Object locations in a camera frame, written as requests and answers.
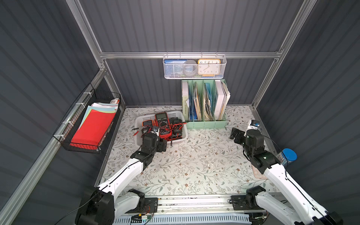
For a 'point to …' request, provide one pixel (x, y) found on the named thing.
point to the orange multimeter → (147, 123)
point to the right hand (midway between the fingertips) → (244, 130)
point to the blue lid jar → (288, 155)
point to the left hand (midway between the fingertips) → (155, 138)
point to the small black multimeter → (176, 125)
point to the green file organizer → (205, 103)
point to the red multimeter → (162, 121)
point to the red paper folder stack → (95, 121)
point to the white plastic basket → (180, 115)
